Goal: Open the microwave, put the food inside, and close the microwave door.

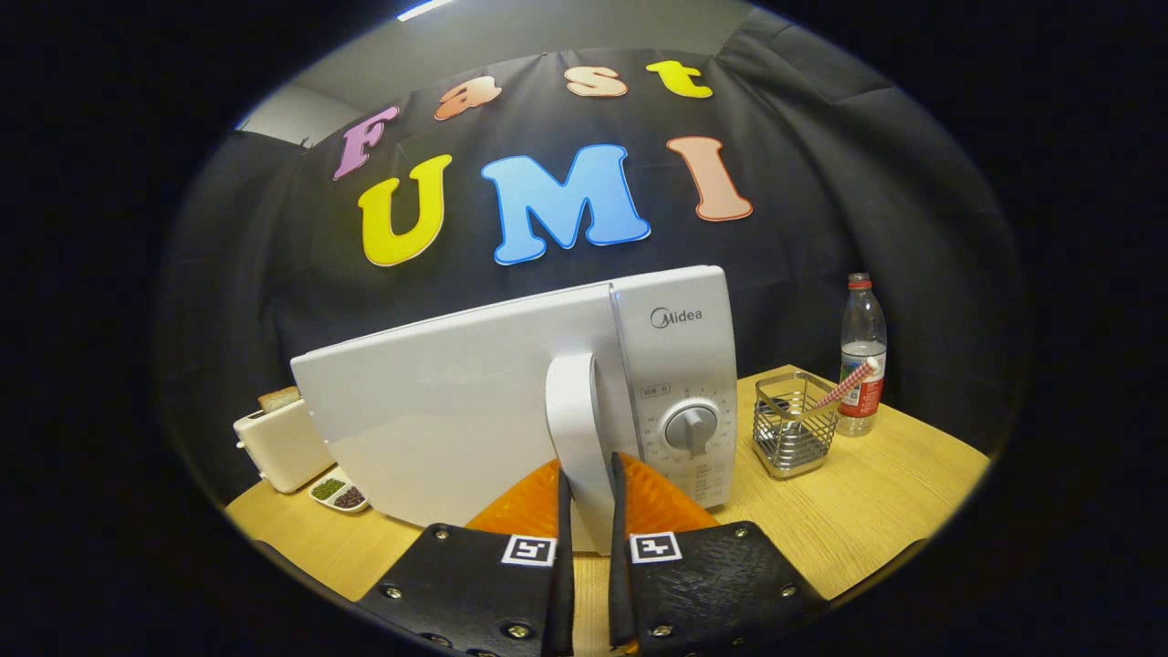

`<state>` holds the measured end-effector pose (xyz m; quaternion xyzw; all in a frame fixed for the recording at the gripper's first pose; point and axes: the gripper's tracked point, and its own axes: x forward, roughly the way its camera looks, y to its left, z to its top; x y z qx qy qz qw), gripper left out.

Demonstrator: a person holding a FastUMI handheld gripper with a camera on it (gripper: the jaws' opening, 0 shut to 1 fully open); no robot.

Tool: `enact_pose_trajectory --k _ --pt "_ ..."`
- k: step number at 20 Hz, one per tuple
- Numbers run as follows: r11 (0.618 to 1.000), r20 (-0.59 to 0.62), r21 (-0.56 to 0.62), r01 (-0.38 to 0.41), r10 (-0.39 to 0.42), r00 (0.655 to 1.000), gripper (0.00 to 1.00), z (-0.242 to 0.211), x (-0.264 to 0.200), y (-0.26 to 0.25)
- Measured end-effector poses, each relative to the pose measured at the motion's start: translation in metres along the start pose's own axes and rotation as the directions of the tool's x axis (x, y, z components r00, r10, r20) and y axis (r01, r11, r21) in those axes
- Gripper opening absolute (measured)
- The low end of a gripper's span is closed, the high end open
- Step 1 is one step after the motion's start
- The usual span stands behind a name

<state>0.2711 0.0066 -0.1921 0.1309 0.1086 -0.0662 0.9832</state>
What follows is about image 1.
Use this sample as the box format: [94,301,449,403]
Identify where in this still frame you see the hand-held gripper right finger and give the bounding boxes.
[607,452,831,657]

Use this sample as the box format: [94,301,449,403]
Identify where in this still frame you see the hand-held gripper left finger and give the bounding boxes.
[356,454,576,657]

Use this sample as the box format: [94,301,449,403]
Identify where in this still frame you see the white toaster oven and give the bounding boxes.
[290,266,738,556]

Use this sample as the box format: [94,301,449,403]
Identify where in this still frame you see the cream bread toaster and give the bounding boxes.
[233,397,337,495]

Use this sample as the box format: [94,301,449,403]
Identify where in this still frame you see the white divided bean dish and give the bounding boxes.
[308,468,370,514]

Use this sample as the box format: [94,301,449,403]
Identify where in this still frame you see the red white striped straw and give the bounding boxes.
[815,357,881,412]

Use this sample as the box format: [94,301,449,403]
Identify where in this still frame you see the clear plastic water bottle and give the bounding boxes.
[837,273,888,437]

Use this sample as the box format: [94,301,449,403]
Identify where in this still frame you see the metal wire utensil holder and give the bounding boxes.
[753,370,840,480]

